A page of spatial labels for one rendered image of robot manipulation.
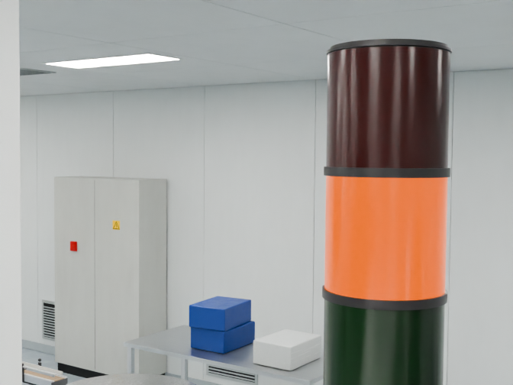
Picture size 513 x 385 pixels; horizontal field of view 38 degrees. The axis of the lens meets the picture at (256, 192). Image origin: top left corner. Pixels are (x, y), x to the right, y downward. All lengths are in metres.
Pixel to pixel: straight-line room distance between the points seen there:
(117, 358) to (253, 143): 2.52
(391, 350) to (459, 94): 5.64
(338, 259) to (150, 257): 6.99
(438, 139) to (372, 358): 0.09
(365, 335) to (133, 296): 6.99
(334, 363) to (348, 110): 0.10
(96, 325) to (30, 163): 2.24
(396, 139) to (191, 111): 6.95
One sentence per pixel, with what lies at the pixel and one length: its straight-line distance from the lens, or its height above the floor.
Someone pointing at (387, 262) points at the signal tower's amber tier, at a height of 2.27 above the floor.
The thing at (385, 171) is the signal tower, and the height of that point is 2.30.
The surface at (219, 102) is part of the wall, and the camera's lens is 7.01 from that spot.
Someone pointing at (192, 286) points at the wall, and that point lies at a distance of 7.31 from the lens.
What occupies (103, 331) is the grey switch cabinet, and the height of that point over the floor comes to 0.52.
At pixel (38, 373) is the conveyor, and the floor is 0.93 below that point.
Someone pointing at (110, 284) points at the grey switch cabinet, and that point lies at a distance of 7.47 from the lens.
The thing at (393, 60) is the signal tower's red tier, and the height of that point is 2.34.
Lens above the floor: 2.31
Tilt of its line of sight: 3 degrees down
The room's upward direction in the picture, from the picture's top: 1 degrees clockwise
